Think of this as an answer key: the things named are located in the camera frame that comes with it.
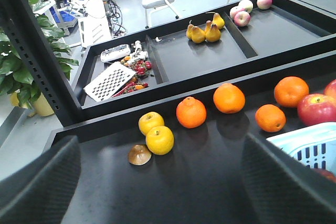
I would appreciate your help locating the yellow apple pear front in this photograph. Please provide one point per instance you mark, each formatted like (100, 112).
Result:
(160, 140)

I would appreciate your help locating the pink red apple left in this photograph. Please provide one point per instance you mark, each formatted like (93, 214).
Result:
(316, 108)

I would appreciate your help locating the yellow brown pear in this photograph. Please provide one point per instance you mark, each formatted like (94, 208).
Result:
(213, 34)

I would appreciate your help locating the checkerboard calibration card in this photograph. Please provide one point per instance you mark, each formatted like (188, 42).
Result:
(109, 82)

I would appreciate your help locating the dark red apple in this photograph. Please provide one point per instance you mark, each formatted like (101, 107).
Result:
(325, 173)

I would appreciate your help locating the white game controller device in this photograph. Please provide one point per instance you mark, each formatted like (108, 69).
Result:
(115, 53)

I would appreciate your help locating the pink red apple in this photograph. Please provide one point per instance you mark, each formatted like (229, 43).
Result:
(316, 108)
(330, 89)

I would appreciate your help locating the black wooden fruit stand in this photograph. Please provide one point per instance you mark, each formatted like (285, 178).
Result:
(186, 149)

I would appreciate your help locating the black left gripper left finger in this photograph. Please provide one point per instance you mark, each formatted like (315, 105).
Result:
(41, 191)

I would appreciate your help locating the yellow apple pear back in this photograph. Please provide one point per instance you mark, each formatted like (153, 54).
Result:
(149, 121)

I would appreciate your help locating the pink red apple right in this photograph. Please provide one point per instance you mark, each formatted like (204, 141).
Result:
(330, 89)

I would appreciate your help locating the brown mushroom cap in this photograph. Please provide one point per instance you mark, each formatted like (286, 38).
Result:
(139, 154)

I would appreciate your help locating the orange behind pink apples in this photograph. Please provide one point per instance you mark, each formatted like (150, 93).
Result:
(289, 91)

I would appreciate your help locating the bumpy top orange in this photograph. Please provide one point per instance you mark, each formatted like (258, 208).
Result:
(191, 113)

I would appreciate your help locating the large orange back row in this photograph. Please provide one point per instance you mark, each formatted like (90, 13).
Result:
(228, 98)

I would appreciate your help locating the light blue plastic basket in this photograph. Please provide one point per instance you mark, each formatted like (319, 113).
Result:
(313, 146)

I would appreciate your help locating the small orange left of apples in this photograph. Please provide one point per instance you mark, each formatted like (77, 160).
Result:
(270, 118)

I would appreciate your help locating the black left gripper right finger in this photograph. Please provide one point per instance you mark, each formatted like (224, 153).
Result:
(281, 189)

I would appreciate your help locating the yellow apple pear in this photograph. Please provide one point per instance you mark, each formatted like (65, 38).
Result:
(160, 140)
(149, 121)

